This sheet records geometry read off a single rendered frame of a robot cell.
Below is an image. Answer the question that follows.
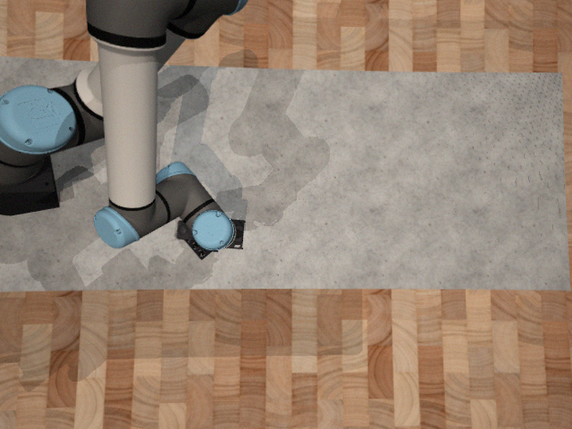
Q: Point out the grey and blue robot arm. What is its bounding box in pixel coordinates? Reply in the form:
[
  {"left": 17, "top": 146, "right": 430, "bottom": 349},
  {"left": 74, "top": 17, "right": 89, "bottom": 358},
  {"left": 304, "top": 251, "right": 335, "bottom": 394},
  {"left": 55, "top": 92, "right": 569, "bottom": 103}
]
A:
[{"left": 0, "top": 0, "right": 248, "bottom": 250}]

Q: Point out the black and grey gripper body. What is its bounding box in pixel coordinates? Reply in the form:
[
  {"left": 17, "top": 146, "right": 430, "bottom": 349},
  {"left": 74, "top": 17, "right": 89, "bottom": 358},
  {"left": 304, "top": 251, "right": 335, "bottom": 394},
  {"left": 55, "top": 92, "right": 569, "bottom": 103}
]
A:
[{"left": 228, "top": 219, "right": 245, "bottom": 249}]

